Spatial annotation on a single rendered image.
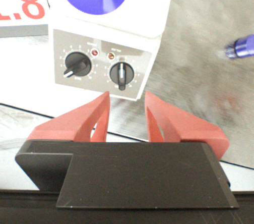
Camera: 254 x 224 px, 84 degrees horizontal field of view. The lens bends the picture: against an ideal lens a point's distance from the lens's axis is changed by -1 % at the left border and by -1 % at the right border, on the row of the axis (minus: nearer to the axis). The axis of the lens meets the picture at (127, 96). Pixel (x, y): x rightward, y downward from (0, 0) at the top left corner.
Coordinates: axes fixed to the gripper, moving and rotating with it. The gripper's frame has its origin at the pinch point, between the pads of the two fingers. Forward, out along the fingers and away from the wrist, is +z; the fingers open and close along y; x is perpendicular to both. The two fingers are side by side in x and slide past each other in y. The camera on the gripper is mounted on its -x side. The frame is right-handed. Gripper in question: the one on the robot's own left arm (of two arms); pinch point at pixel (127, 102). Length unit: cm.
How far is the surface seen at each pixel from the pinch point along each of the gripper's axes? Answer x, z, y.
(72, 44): -2.9, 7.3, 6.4
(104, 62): -0.7, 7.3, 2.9
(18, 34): -3.1, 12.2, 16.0
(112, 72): 0.6, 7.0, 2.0
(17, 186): 18.1, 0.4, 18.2
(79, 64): -1.1, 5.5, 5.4
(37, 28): -3.7, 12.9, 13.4
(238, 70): 3.9, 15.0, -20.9
